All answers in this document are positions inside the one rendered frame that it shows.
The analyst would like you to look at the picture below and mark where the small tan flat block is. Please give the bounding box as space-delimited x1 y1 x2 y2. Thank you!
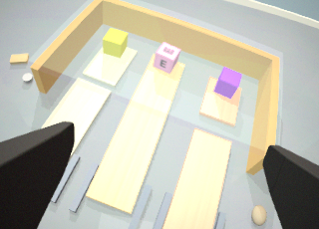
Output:
9 54 29 65

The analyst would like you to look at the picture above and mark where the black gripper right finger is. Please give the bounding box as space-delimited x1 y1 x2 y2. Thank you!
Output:
262 145 319 229

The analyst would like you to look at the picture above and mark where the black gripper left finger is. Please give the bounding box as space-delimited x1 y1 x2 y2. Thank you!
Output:
0 121 75 229

